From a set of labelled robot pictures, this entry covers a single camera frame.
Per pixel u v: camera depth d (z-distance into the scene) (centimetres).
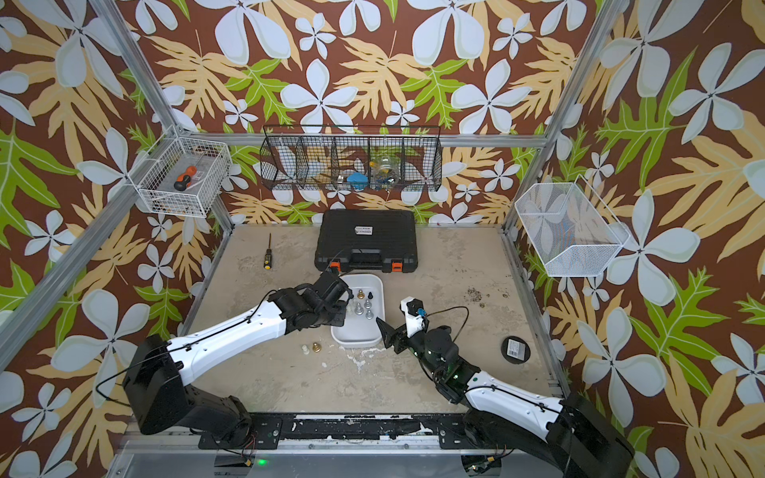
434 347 59
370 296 99
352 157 97
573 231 82
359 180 95
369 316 94
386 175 96
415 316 66
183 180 80
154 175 80
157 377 41
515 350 86
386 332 69
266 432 74
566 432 42
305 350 86
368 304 96
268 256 108
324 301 62
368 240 109
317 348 88
